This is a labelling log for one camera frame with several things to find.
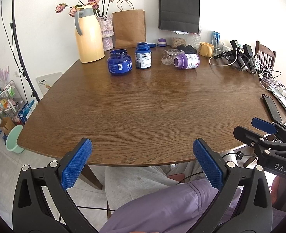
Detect clear water bottle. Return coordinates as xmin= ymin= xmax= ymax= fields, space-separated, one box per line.
xmin=192 ymin=30 xmax=201 ymax=50

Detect pink textured vase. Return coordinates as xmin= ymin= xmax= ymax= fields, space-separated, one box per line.
xmin=97 ymin=15 xmax=115 ymax=51

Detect white cables bundle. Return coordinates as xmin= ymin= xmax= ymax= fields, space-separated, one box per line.
xmin=208 ymin=53 xmax=286 ymax=103

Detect clear plastic cup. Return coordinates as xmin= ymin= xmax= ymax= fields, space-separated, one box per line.
xmin=161 ymin=49 xmax=184 ymax=65

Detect black paper bag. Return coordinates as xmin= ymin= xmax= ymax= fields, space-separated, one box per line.
xmin=158 ymin=0 xmax=200 ymax=33

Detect brown paper bag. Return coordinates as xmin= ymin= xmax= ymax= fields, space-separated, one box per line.
xmin=112 ymin=0 xmax=146 ymax=48

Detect black gloves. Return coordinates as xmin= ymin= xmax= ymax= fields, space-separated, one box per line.
xmin=177 ymin=45 xmax=197 ymax=54

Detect cluttered storage rack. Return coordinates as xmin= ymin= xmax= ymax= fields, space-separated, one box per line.
xmin=0 ymin=67 xmax=35 ymax=135

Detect purple supplement bottle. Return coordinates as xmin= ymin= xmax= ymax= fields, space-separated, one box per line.
xmin=173 ymin=54 xmax=200 ymax=70

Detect tall blue pill bottle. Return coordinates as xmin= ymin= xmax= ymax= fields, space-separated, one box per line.
xmin=135 ymin=42 xmax=152 ymax=69

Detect black studio light stand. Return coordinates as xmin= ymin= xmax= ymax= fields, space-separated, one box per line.
xmin=11 ymin=0 xmax=40 ymax=103

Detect black smartphone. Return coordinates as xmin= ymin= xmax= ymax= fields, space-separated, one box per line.
xmin=262 ymin=94 xmax=282 ymax=123

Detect blue bottle cap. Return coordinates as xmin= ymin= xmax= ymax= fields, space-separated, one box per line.
xmin=148 ymin=43 xmax=156 ymax=48

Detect clear glass with blue pack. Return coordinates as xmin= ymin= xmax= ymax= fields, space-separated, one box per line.
xmin=212 ymin=31 xmax=224 ymax=56

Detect yellow thermos jug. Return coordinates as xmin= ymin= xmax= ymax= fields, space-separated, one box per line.
xmin=74 ymin=5 xmax=104 ymax=63

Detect glass jar with grains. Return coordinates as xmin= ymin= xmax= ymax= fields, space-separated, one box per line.
xmin=170 ymin=37 xmax=187 ymax=48

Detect person's purple clothing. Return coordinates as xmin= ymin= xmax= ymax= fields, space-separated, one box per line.
xmin=99 ymin=159 xmax=286 ymax=233

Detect yellow mug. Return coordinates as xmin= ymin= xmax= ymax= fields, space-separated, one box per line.
xmin=199 ymin=42 xmax=214 ymax=58

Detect wooden chair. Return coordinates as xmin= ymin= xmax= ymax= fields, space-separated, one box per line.
xmin=254 ymin=41 xmax=276 ymax=71

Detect person's right hand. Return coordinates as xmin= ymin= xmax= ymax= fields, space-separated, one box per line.
xmin=270 ymin=176 xmax=286 ymax=210

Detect green plastic bucket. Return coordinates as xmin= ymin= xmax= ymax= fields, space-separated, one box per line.
xmin=6 ymin=125 xmax=24 ymax=154

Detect wide blue jar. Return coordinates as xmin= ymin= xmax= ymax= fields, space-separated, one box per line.
xmin=107 ymin=49 xmax=132 ymax=76

